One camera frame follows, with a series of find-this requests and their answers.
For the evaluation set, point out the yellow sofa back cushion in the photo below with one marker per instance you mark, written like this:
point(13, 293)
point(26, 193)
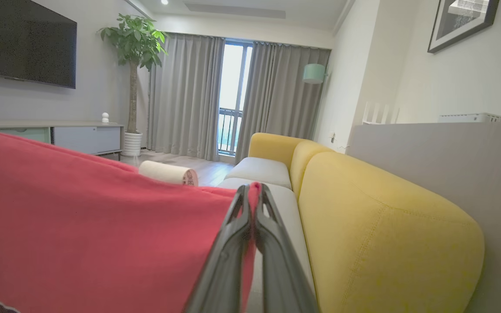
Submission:
point(272, 145)
point(307, 165)
point(385, 239)

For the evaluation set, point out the large grey sofa seat cushion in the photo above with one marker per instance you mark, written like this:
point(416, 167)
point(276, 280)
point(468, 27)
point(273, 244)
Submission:
point(287, 217)

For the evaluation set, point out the white ribbed plant pot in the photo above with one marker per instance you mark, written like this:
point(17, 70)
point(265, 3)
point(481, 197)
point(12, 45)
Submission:
point(131, 144)

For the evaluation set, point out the cream cylinder bolster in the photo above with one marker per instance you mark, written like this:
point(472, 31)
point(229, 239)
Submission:
point(163, 172)

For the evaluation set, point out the glass balcony door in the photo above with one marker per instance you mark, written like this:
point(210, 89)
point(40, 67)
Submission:
point(231, 95)

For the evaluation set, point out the black wall television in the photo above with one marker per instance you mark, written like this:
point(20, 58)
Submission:
point(24, 39)

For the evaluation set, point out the white slatted chair back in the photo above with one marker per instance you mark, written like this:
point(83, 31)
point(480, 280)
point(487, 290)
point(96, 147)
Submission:
point(379, 114)

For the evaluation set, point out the grey window curtain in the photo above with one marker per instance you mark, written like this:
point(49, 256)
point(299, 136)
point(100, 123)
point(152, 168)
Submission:
point(281, 91)
point(185, 95)

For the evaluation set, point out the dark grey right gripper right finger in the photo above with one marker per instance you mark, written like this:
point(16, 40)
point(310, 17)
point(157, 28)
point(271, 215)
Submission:
point(281, 269)

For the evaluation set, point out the white flat appliance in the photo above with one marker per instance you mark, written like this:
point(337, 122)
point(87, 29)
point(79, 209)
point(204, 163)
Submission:
point(476, 118)

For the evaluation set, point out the green leafy indoor tree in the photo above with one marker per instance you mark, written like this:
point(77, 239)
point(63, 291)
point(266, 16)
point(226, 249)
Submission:
point(135, 43)

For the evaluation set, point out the white low television cabinet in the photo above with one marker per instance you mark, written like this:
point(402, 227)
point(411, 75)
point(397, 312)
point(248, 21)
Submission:
point(85, 139)

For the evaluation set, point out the white ceiling air vent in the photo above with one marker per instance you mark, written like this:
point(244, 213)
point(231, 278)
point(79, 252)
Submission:
point(233, 10)

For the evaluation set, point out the red basketball jersey white stripes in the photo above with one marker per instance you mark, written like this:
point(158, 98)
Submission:
point(81, 226)

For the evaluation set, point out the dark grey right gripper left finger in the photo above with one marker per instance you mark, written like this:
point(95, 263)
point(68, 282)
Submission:
point(228, 261)

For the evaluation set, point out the large black framed picture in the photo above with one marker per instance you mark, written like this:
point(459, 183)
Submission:
point(461, 19)

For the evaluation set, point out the small white figurine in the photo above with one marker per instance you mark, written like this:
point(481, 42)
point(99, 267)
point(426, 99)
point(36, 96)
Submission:
point(105, 117)

